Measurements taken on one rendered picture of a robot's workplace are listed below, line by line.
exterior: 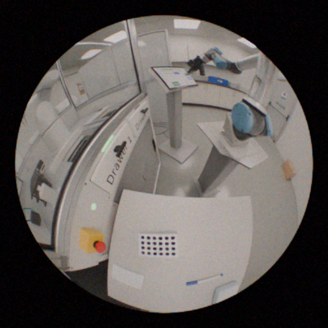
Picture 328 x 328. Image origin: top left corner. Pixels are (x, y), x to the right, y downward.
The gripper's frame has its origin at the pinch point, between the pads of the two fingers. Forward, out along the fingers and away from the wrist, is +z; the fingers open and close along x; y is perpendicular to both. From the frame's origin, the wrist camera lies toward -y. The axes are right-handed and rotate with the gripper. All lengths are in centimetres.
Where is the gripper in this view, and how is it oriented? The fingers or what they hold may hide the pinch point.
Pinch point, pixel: (187, 75)
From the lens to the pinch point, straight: 87.5
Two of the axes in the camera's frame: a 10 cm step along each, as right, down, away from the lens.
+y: -5.3, -7.8, -3.3
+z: -4.8, -0.5, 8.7
